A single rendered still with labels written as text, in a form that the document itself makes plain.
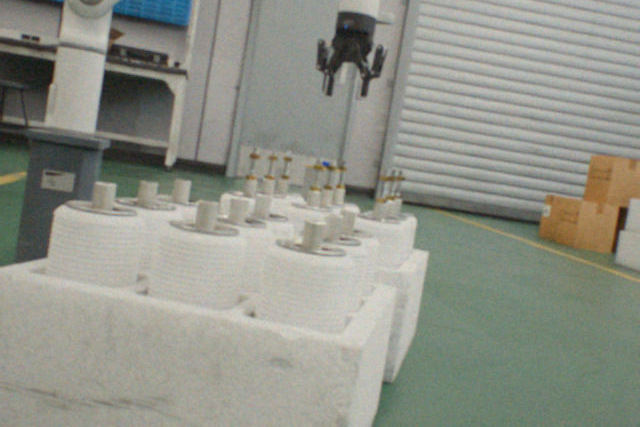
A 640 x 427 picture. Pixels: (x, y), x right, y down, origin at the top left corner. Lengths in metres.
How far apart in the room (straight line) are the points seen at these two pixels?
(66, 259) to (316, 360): 0.29
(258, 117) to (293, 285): 5.85
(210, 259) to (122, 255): 0.10
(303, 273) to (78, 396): 0.26
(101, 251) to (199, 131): 5.77
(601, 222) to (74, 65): 4.04
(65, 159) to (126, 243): 0.79
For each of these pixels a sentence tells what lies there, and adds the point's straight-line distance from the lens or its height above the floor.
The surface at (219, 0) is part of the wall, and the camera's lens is 6.69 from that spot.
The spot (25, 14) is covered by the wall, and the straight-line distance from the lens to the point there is 6.79.
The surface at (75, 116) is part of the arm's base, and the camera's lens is 1.65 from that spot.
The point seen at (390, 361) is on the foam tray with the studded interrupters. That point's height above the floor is 0.03.
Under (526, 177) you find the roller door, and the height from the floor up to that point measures 0.40.
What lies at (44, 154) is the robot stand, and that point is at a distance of 1.64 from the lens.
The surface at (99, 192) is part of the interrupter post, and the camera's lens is 0.88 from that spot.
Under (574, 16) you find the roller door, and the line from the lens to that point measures 7.34.
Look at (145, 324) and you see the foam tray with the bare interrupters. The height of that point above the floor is 0.16.
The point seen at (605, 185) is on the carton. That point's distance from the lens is 5.25.
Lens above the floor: 0.36
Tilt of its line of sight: 3 degrees down
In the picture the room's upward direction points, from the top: 9 degrees clockwise
